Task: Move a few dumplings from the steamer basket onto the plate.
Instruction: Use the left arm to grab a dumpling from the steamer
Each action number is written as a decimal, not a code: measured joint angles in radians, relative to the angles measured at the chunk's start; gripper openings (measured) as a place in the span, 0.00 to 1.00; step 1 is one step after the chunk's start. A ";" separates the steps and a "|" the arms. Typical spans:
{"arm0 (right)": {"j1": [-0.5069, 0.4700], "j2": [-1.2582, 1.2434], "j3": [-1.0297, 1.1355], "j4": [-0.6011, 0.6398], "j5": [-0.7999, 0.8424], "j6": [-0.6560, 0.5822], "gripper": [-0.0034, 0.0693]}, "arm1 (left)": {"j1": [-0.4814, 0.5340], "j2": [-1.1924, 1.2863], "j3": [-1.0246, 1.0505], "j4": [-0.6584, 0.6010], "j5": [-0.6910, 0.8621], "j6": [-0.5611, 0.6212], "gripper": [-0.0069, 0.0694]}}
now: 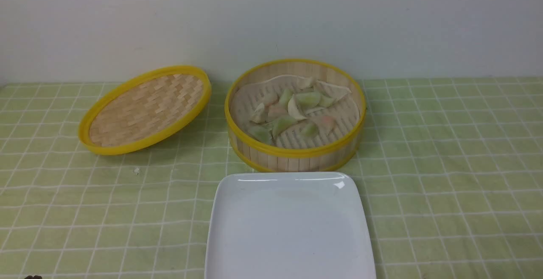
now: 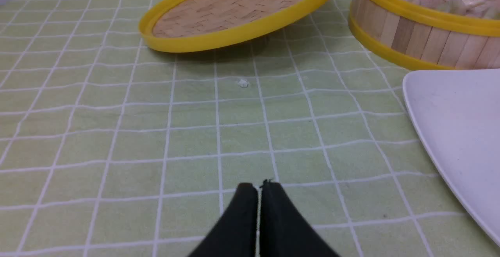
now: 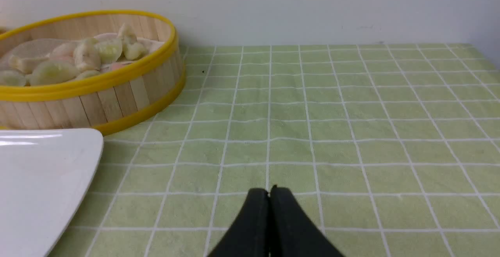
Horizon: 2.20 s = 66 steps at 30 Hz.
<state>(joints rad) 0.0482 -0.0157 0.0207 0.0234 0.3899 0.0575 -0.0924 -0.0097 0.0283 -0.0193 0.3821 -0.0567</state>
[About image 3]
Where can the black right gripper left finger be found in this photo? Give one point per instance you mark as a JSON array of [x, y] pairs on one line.
[[247, 235]]

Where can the green checkered tablecloth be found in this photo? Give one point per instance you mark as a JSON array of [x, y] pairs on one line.
[[391, 150]]

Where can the pale dumpling left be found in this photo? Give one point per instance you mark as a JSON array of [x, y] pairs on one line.
[[25, 65]]

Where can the white steamer liner paper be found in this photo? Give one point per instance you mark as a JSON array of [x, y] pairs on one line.
[[63, 49]]

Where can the green dumpling far left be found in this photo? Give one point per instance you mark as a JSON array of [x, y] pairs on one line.
[[12, 78]]

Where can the pale dumpling centre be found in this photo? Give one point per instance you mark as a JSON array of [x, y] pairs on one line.
[[85, 55]]

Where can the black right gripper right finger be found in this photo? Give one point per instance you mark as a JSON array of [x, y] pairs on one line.
[[293, 234]]

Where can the white square plate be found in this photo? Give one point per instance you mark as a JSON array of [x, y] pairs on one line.
[[44, 177]]

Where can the green dumpling back centre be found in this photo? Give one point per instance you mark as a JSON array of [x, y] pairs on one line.
[[110, 50]]

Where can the bamboo steamer basket yellow rim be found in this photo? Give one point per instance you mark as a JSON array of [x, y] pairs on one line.
[[110, 102]]

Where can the green dumpling front left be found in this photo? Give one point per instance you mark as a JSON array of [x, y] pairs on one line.
[[53, 72]]

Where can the pale dumpling back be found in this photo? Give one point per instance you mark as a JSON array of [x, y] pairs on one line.
[[133, 49]]

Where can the pale dumpling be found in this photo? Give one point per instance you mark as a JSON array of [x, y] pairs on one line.
[[133, 49], [25, 65], [85, 55]]

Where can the green dumpling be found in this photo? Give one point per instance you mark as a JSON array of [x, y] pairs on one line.
[[53, 72], [12, 78], [110, 50]]

